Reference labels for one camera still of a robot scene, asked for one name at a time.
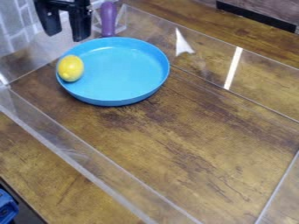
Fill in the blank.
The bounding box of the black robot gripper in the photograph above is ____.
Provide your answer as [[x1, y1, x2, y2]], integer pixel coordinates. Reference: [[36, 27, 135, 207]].
[[34, 0, 93, 42]]

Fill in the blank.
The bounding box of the clear acrylic enclosure wall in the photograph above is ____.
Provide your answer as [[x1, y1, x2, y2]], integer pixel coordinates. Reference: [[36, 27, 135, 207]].
[[0, 0, 299, 224]]

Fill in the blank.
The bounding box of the purple eggplant toy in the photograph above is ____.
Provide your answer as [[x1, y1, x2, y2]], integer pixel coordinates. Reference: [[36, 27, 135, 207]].
[[101, 2, 118, 37]]

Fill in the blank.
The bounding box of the blue plastic object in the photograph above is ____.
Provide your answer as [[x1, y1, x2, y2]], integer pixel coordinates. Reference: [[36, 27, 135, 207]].
[[0, 189, 19, 224]]

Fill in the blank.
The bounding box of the yellow lemon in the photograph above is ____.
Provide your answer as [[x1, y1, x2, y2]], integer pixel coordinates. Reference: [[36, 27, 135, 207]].
[[58, 55, 85, 82]]

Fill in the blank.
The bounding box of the blue round plastic plate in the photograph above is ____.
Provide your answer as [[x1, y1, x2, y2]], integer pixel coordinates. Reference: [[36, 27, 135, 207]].
[[56, 37, 171, 107]]

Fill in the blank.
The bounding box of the dark baseboard strip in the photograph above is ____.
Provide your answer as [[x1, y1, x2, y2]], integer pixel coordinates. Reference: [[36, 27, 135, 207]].
[[217, 0, 297, 33]]

